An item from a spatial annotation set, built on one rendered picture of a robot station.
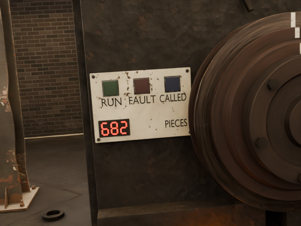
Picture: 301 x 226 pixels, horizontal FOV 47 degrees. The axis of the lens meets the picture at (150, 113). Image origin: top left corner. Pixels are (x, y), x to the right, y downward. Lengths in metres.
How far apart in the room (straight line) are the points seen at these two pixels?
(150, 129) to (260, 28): 0.37
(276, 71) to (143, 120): 0.36
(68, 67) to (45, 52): 0.50
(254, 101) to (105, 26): 0.42
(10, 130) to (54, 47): 3.69
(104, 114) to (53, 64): 6.07
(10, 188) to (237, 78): 3.06
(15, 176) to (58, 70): 3.69
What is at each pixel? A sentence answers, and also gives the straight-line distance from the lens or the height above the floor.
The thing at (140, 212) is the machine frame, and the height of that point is 0.87.
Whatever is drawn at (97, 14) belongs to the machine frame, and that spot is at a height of 1.39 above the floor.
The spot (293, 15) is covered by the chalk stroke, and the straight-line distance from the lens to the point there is 0.87.
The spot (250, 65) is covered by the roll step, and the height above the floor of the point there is 1.24.
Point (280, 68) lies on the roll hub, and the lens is 0.76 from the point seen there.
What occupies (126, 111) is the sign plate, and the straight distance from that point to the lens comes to 0.91.
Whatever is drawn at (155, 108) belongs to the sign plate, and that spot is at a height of 1.14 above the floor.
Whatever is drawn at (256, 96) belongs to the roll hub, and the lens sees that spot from 0.74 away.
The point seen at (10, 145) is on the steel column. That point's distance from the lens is 3.51.
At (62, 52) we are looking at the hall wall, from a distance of 6.94.
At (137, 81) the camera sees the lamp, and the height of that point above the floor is 1.21.
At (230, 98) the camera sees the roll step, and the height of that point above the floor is 1.17.
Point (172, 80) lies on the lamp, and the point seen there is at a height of 1.21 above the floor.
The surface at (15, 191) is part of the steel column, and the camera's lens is 3.63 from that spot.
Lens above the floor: 1.25
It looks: 8 degrees down
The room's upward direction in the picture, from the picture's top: 4 degrees counter-clockwise
